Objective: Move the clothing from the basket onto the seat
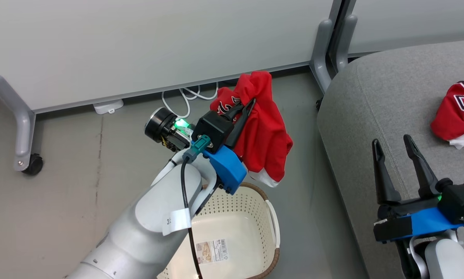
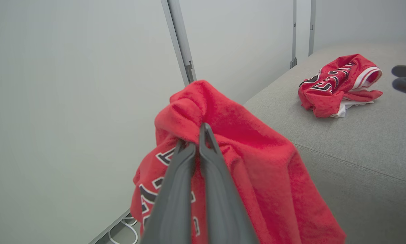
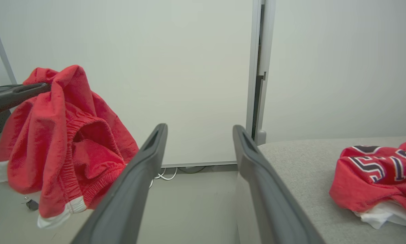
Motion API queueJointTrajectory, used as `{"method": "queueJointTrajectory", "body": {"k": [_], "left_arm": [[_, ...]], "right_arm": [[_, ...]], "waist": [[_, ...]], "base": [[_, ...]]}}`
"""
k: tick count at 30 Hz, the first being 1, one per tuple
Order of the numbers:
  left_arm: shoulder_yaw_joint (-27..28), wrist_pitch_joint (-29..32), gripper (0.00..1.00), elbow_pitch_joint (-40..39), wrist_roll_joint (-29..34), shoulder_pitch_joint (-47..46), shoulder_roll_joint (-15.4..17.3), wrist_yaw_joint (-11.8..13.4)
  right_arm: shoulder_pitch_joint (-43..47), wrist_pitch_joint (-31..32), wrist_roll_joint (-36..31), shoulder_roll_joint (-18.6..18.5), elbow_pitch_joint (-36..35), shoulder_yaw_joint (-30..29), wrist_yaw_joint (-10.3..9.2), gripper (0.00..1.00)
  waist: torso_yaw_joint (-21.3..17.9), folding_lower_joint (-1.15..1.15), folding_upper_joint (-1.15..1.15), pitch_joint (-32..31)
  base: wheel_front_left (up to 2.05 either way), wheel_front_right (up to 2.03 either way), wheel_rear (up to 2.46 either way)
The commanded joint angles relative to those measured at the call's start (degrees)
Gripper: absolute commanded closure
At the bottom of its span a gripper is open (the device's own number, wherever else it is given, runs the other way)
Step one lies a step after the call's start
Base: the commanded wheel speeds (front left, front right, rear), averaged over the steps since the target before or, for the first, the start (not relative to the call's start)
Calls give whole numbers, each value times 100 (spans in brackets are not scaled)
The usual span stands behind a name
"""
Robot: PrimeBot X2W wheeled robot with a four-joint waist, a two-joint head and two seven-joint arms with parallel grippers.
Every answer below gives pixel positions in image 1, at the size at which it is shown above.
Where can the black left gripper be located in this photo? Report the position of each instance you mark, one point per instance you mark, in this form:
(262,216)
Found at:
(213,126)

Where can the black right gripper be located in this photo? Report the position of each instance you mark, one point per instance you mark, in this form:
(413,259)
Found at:
(458,197)

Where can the red jersey with white hem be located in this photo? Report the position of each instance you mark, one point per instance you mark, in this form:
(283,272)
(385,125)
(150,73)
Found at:
(266,135)

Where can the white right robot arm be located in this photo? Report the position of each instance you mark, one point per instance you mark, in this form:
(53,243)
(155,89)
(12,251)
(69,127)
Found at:
(445,259)

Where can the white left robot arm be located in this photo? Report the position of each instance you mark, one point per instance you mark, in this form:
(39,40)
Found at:
(150,224)

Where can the grey fabric sofa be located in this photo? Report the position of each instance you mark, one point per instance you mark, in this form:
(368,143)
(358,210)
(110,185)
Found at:
(375,116)

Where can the red jersey with black print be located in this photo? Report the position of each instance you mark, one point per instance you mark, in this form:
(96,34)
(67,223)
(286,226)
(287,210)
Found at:
(452,116)

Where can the cream perforated laundry basket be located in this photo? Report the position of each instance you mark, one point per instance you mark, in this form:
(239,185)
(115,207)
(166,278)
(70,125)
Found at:
(235,209)

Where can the grey partition foot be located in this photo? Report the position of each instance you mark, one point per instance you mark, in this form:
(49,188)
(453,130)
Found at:
(342,42)
(320,58)

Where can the large white partition panel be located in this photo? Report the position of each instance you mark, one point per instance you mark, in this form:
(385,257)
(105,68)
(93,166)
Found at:
(146,42)

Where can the white power adapter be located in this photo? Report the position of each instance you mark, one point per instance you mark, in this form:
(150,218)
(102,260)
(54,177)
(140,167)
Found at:
(107,106)

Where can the paper label with barcode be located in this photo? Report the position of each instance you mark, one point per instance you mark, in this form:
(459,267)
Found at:
(212,251)

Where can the black caster wheel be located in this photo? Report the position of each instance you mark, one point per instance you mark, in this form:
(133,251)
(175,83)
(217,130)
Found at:
(33,164)

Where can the grey partition leg with caster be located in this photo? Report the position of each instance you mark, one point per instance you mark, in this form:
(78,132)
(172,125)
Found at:
(20,120)

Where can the blue left wrist camera box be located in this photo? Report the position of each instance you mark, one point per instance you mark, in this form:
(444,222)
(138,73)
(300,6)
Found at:
(228,166)

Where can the blue wrist camera box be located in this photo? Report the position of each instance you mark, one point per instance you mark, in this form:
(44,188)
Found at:
(433,224)
(228,166)

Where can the blue right wrist camera box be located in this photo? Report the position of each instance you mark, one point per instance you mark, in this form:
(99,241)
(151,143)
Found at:
(433,224)

